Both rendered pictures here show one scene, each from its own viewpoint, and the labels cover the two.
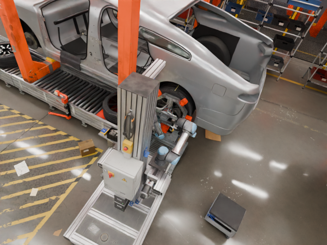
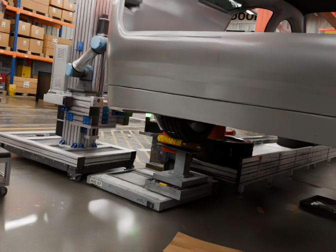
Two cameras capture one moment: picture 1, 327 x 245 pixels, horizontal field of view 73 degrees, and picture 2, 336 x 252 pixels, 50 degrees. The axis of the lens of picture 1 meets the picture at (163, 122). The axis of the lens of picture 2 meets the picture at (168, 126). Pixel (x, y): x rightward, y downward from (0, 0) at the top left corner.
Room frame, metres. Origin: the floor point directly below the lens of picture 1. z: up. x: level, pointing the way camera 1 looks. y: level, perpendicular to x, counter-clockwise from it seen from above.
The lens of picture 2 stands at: (3.38, -3.01, 0.92)
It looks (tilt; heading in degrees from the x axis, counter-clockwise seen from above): 6 degrees down; 108
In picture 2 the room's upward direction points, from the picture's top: 8 degrees clockwise
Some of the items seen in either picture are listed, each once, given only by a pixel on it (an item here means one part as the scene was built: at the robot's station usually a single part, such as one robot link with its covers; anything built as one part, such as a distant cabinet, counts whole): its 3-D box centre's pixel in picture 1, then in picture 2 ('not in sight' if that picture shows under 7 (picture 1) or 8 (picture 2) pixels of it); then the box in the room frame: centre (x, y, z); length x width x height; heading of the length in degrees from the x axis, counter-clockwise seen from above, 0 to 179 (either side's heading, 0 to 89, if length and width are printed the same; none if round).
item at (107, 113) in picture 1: (122, 108); (221, 148); (2.81, 0.75, 0.39); 0.66 x 0.66 x 0.24
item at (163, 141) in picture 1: (166, 134); (179, 185); (2.64, -0.10, 0.13); 0.50 x 0.36 x 0.10; 72
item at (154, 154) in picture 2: (112, 145); (156, 153); (2.11, 0.72, 0.21); 0.10 x 0.10 x 0.42; 72
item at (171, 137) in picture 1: (168, 127); (182, 163); (2.64, -0.10, 0.32); 0.40 x 0.30 x 0.28; 72
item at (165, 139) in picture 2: not in sight; (171, 140); (2.53, -0.19, 0.51); 0.29 x 0.06 x 0.06; 162
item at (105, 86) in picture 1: (95, 83); (283, 160); (3.47, 1.49, 0.28); 2.47 x 0.06 x 0.22; 72
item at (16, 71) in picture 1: (14, 64); (293, 151); (3.63, 3.26, 0.19); 1.00 x 0.86 x 0.39; 72
